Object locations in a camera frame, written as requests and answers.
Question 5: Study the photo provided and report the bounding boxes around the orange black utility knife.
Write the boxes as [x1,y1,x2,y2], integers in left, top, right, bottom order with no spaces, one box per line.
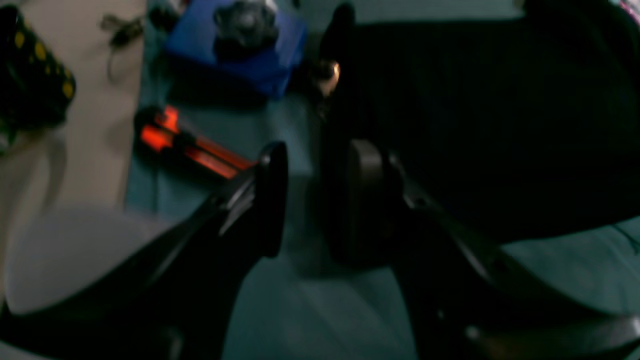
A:
[134,105,255,180]

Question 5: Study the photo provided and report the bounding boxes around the blue box with black knob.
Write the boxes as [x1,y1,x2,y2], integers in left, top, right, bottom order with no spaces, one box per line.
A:
[163,0,307,99]

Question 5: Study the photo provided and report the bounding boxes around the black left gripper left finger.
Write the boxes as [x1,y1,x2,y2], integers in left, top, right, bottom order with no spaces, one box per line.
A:
[1,141,289,360]

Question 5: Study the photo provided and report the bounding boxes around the black t-shirt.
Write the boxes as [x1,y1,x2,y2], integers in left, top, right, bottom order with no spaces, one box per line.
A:
[320,0,639,240]

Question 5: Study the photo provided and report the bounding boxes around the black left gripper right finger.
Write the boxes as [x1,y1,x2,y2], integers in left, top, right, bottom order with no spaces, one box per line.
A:
[325,139,639,360]

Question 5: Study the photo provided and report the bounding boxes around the black yellow dotted mug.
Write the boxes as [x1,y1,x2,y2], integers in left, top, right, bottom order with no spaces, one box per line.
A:
[0,4,77,131]

